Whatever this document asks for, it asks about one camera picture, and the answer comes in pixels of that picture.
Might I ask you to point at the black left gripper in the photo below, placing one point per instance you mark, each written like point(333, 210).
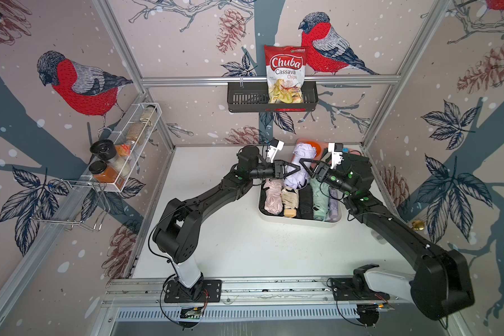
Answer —
point(277, 169)

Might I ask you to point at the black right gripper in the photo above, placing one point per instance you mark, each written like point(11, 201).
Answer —
point(323, 170)

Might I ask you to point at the beige umbrella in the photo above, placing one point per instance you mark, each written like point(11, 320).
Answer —
point(290, 201)

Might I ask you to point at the black umbrella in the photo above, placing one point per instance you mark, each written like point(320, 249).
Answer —
point(306, 202)

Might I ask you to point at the pink umbrella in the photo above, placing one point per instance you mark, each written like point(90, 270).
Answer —
point(273, 203)

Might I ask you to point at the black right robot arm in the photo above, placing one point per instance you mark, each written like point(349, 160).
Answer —
point(440, 284)

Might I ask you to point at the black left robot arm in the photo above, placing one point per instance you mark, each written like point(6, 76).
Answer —
point(177, 232)

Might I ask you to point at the white plastic storage box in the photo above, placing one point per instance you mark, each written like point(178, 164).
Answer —
point(292, 221)

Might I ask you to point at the orange plastic bowl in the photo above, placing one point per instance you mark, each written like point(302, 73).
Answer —
point(317, 147)

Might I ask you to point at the red cassava chips bag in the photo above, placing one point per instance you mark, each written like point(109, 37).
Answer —
point(285, 73)

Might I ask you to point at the glass spice jars row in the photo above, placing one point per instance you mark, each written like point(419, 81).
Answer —
point(137, 132)

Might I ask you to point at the black lid spice grinder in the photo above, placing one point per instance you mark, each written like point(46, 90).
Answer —
point(104, 149)

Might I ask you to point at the orange spice jar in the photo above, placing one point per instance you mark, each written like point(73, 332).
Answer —
point(105, 173)

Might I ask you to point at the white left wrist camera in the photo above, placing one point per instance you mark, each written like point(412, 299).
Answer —
point(274, 146)

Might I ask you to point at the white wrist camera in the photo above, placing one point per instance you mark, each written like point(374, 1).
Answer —
point(274, 146)
point(336, 151)

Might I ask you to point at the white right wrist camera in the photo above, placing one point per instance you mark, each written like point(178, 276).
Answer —
point(336, 151)

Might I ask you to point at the black wire wall basket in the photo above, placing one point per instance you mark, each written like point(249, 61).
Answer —
point(251, 97)

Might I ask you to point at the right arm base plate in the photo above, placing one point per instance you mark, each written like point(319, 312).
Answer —
point(343, 289)

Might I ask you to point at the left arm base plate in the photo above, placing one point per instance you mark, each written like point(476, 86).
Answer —
point(203, 291)

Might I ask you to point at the white wire spice rack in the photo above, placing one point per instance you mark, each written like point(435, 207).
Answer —
point(115, 158)

